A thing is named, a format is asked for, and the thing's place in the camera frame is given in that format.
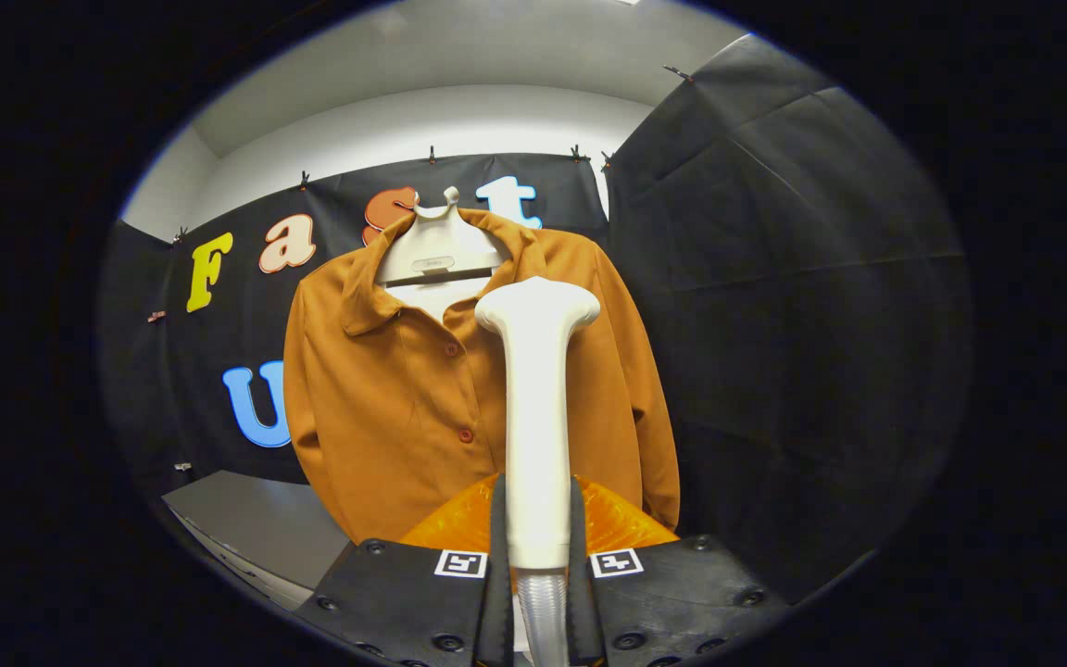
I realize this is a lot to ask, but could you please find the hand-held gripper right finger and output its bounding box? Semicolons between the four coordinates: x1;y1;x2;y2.
566;474;792;667

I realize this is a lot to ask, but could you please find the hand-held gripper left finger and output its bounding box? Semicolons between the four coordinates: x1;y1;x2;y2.
293;472;516;667

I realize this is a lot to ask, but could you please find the grey steamer hose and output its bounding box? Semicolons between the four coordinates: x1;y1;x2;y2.
517;569;571;667

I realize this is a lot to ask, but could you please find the white garment steamer head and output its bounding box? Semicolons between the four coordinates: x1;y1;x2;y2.
474;276;602;571

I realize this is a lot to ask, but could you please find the brown button shirt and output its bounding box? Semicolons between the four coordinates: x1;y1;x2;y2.
282;206;683;546

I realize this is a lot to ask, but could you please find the grey cabinet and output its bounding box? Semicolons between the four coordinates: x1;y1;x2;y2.
161;470;354;612

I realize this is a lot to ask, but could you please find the row of black clips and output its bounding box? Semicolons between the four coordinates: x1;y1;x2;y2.
169;63;697;246

